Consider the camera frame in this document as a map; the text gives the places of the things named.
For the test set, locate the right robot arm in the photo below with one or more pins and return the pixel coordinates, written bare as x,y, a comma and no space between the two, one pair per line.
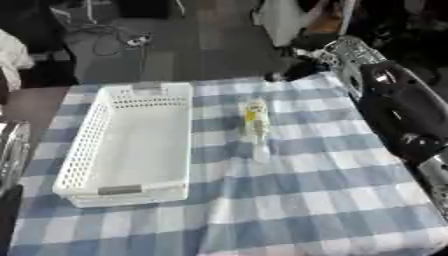
402,106

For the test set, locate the white power strip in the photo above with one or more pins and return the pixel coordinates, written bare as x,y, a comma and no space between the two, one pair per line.
139,40

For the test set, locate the white cabinet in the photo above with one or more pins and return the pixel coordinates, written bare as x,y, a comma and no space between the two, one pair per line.
286,20

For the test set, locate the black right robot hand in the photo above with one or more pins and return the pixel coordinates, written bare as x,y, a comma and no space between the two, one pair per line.
300,70

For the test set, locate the white cloth bundle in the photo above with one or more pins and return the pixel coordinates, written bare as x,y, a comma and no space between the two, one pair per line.
13,56

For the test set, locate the white perforated plastic basket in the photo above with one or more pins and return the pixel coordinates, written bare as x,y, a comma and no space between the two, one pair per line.
149,133

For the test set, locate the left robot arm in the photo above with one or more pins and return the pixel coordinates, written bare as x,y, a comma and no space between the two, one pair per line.
11,156

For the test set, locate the white tube with yellow label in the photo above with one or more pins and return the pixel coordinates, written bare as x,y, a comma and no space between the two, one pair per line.
255,120

